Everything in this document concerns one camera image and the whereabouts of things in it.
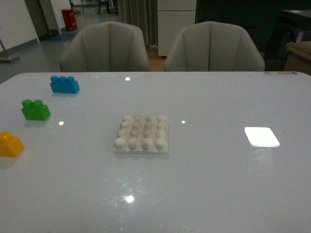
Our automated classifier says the yellow toy block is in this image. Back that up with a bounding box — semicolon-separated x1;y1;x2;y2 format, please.
0;132;24;157

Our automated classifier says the blue toy block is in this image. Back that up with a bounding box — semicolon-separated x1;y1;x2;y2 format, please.
50;76;80;93

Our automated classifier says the green toy block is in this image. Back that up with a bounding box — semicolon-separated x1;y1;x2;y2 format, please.
21;100;51;120

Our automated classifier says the left grey armchair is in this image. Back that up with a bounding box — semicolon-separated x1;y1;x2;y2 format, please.
59;21;149;72

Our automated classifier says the grey armchair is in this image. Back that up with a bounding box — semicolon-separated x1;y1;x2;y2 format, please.
164;21;265;72
59;21;149;72

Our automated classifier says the right grey armchair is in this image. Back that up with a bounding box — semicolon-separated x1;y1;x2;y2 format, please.
164;21;265;72

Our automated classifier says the white drawer cabinet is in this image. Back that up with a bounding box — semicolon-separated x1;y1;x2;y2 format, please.
157;0;196;56

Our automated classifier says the grey curtain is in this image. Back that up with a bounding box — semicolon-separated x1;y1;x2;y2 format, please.
118;0;158;46

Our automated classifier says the red box on floor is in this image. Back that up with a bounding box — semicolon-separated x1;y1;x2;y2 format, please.
61;9;77;31

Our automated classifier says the dark side table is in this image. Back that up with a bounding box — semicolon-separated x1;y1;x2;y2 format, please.
264;10;311;67

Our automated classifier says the beige cushion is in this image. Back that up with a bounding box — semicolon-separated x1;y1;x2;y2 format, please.
286;41;311;61

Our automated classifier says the white studded base plate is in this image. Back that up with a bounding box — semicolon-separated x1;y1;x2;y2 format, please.
113;115;169;154

